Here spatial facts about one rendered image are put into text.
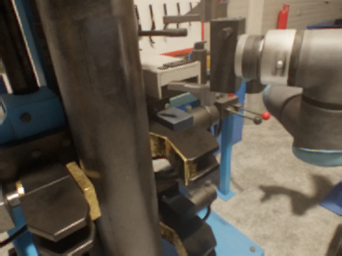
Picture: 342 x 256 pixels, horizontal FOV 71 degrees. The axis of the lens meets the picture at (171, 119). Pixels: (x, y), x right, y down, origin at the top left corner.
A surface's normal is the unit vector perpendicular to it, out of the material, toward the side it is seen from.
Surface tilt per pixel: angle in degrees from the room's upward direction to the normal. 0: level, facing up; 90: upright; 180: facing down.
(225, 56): 90
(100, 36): 90
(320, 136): 90
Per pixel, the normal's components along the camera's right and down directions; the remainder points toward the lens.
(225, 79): -0.50, 0.40
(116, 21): 0.69, 0.27
